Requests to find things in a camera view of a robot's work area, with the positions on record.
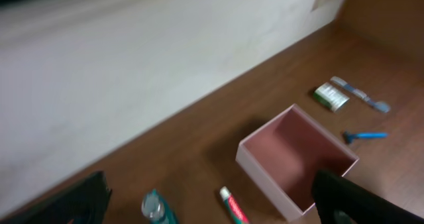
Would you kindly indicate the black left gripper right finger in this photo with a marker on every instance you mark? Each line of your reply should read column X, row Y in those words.
column 339, row 200

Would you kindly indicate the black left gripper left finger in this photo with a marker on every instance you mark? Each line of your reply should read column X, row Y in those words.
column 85, row 201

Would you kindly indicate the blue disposable razor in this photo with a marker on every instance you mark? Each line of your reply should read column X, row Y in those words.
column 349, row 138

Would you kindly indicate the blue mouthwash bottle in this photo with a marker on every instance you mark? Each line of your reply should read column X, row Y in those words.
column 156, row 209

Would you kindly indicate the red green toothpaste tube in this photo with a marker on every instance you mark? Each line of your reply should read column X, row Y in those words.
column 234, row 209

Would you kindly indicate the green white soap box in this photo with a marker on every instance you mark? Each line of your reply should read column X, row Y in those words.
column 330, row 97

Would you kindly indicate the blue white toothbrush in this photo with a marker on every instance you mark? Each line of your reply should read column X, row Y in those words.
column 377, row 105

